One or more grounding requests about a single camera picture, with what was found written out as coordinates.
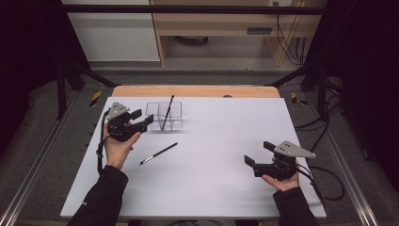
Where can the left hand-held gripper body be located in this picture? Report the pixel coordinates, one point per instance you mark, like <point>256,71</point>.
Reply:
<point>122,128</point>

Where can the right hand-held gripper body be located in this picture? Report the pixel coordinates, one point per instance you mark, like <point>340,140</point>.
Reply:
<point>282,169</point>

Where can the clear plastic organizer box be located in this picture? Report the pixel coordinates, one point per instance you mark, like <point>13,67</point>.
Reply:
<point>155,116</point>

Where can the black brush with silver ferrule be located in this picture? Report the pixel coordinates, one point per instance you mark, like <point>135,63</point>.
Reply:
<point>160,153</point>

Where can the person's right hand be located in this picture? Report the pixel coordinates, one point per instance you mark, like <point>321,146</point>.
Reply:
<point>285,185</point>

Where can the person's left hand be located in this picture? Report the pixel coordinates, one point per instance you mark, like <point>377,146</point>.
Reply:
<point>117,152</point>

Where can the yellow and black tape strip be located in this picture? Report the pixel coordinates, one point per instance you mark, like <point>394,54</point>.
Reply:
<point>296,99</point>
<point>95,98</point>

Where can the white table mat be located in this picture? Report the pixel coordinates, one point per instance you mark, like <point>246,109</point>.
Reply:
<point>204,188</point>

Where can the black metal stand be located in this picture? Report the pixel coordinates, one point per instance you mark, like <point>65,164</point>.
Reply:
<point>322,94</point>
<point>61,94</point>

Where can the white cabinet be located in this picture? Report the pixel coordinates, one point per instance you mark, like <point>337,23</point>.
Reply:
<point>116,37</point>

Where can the black curtain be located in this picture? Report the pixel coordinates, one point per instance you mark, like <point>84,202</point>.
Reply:
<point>370,78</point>
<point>28,62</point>

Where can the black horizontal metal bar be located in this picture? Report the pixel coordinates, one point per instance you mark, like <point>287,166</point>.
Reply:
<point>188,9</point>

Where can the light wooden desk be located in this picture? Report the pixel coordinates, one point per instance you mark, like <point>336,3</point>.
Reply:
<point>219,23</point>

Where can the aluminium rail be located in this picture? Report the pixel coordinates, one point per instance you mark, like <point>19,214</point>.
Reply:
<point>34,175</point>
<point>351,175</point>

